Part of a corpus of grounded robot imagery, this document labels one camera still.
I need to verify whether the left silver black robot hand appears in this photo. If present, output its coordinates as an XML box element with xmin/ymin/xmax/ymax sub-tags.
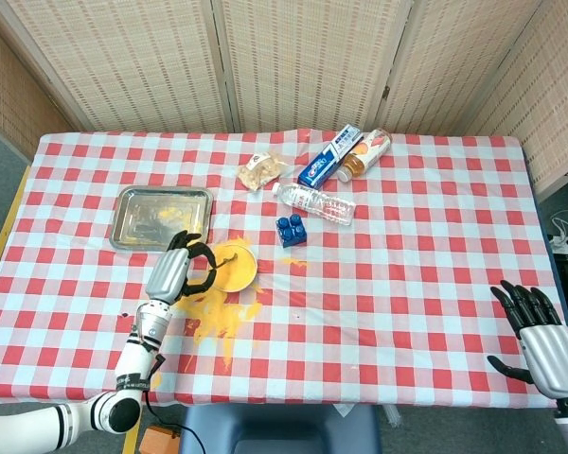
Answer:
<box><xmin>145</xmin><ymin>230</ymin><xmax>218</xmax><ymax>304</ymax></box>

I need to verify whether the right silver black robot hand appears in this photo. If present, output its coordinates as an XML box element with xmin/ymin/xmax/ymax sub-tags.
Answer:
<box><xmin>486</xmin><ymin>279</ymin><xmax>568</xmax><ymax>398</ymax></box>

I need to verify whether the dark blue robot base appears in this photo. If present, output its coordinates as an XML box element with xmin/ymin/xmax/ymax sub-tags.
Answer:
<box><xmin>178</xmin><ymin>404</ymin><xmax>382</xmax><ymax>454</ymax></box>

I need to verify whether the metal tray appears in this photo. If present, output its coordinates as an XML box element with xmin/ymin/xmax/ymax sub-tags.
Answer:
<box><xmin>109</xmin><ymin>185</ymin><xmax>215</xmax><ymax>253</ymax></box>

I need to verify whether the yellow bowl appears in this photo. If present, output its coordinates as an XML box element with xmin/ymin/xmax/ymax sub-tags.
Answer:
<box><xmin>211</xmin><ymin>243</ymin><xmax>258</xmax><ymax>292</ymax></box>

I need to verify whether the large spilled yellow powder pile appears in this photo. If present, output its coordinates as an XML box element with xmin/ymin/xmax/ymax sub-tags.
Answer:
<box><xmin>172</xmin><ymin>283</ymin><xmax>266</xmax><ymax>373</ymax></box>

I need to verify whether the blue building block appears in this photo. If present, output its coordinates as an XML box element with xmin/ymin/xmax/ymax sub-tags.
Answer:
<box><xmin>275</xmin><ymin>213</ymin><xmax>309</xmax><ymax>249</ymax></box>

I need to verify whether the clear bag of snacks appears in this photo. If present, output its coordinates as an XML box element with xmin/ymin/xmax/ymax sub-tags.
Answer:
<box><xmin>237</xmin><ymin>149</ymin><xmax>290</xmax><ymax>192</ymax></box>

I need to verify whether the orange box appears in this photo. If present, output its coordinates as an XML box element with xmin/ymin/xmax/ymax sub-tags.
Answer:
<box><xmin>138</xmin><ymin>424</ymin><xmax>184</xmax><ymax>454</ymax></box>

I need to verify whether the clear plastic water bottle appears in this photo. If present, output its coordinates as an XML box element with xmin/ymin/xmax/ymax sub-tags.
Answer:
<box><xmin>271</xmin><ymin>182</ymin><xmax>357</xmax><ymax>227</ymax></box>

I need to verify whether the red white checkered tablecloth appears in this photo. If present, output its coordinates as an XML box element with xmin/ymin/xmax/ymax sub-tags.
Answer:
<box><xmin>0</xmin><ymin>128</ymin><xmax>568</xmax><ymax>409</ymax></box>

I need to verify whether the blue white toothpaste box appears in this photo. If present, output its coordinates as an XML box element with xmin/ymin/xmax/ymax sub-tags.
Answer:
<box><xmin>296</xmin><ymin>123</ymin><xmax>364</xmax><ymax>188</ymax></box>

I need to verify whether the orange drink bottle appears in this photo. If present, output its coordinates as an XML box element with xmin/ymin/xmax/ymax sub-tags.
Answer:
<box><xmin>336</xmin><ymin>128</ymin><xmax>393</xmax><ymax>183</ymax></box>

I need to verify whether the woven folding screen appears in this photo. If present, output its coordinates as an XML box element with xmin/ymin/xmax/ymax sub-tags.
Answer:
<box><xmin>0</xmin><ymin>0</ymin><xmax>568</xmax><ymax>200</ymax></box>

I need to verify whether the black cable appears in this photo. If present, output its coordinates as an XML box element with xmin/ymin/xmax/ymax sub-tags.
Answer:
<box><xmin>144</xmin><ymin>387</ymin><xmax>204</xmax><ymax>454</ymax></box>

